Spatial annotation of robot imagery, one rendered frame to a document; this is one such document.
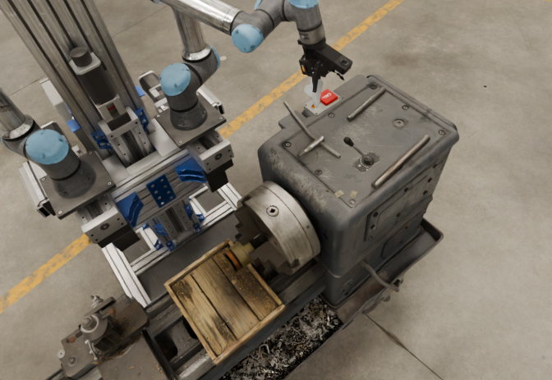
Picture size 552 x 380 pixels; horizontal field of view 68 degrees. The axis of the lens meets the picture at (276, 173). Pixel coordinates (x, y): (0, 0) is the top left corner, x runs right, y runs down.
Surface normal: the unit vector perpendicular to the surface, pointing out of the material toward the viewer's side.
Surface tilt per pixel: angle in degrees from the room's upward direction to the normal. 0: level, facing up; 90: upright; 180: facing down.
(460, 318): 0
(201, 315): 0
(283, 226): 28
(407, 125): 0
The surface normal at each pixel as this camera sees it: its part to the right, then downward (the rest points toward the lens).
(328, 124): -0.09, -0.59
